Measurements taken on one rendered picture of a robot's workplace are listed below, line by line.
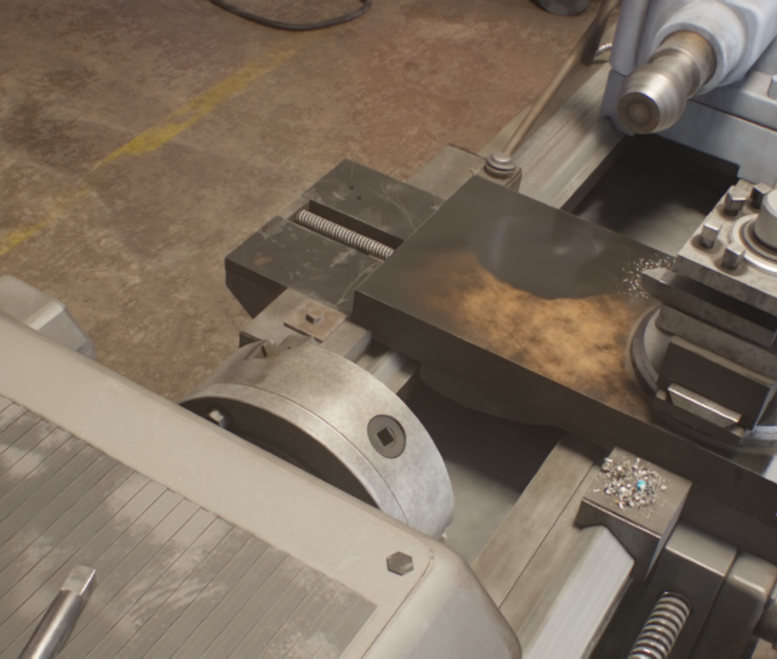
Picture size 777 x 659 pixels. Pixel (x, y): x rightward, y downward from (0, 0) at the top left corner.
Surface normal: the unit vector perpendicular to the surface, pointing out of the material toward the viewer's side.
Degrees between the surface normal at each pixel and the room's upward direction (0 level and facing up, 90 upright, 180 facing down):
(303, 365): 7
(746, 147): 90
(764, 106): 90
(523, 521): 0
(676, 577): 90
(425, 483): 58
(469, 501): 3
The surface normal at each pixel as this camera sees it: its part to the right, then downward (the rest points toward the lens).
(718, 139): -0.50, 0.54
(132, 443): 0.10, -0.74
